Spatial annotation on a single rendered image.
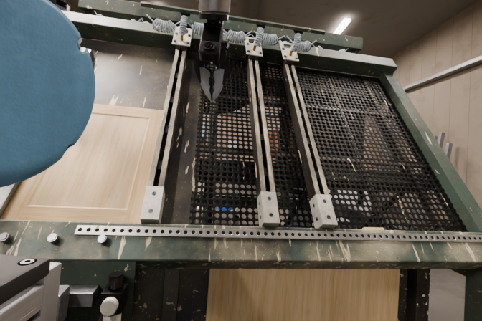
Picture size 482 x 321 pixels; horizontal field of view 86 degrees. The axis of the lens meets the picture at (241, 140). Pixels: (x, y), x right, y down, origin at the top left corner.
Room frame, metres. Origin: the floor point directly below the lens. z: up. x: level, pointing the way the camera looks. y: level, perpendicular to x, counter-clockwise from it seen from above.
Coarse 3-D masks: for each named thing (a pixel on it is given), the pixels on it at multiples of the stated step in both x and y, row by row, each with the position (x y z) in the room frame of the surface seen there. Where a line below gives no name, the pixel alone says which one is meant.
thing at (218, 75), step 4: (216, 72) 0.65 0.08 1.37; (220, 72) 0.65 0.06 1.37; (216, 76) 0.65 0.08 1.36; (220, 76) 0.65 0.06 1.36; (216, 80) 0.66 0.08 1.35; (220, 80) 0.66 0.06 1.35; (216, 84) 0.66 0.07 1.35; (220, 84) 0.66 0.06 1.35; (216, 88) 0.67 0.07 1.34; (220, 88) 0.67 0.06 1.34; (216, 92) 0.67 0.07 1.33; (212, 96) 0.68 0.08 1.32; (216, 96) 0.68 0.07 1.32; (212, 100) 0.69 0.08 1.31
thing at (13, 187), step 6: (90, 54) 1.37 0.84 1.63; (6, 186) 0.89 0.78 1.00; (12, 186) 0.89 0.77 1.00; (0, 192) 0.87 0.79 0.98; (6, 192) 0.87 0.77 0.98; (12, 192) 0.89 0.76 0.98; (0, 198) 0.86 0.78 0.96; (6, 198) 0.86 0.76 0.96; (0, 204) 0.85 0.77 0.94; (6, 204) 0.87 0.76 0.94; (0, 210) 0.84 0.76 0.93; (0, 216) 0.84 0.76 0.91
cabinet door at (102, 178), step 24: (96, 120) 1.14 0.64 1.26; (120, 120) 1.16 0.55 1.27; (144, 120) 1.18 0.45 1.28; (96, 144) 1.07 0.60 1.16; (120, 144) 1.09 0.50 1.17; (144, 144) 1.11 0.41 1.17; (48, 168) 0.97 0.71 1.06; (72, 168) 0.99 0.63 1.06; (96, 168) 1.01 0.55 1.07; (120, 168) 1.02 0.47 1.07; (144, 168) 1.04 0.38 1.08; (24, 192) 0.90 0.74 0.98; (48, 192) 0.92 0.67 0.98; (72, 192) 0.94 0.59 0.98; (96, 192) 0.95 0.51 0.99; (120, 192) 0.97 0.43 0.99; (144, 192) 0.98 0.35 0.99; (24, 216) 0.86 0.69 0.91; (48, 216) 0.87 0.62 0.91; (72, 216) 0.89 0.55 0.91; (96, 216) 0.90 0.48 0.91; (120, 216) 0.91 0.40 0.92
